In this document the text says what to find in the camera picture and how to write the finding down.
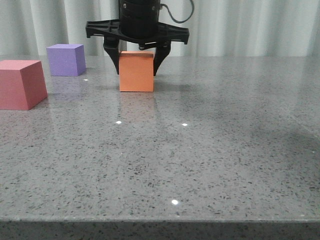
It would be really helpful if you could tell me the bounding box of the pale green pleated curtain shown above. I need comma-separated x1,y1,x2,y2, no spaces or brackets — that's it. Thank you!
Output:
0,0,320,57

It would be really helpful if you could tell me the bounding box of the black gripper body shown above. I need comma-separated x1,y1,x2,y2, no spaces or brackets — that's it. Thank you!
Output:
85,19,189,50

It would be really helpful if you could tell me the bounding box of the purple foam cube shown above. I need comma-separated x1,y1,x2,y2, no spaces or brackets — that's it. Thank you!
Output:
46,44,86,77

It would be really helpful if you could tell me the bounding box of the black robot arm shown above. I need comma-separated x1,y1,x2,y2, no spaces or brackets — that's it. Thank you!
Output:
85,0,190,75

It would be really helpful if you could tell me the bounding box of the orange foam cube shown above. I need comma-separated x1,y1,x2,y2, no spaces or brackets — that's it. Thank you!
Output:
119,51,154,92

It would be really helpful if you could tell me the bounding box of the red foam cube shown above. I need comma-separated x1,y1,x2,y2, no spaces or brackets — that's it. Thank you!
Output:
0,60,48,110

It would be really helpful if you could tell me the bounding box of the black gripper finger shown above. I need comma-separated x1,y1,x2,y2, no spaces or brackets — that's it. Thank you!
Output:
153,42,171,76
103,36,120,74

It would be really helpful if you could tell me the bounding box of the black cable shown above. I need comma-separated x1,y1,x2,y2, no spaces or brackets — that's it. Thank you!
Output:
159,0,195,24

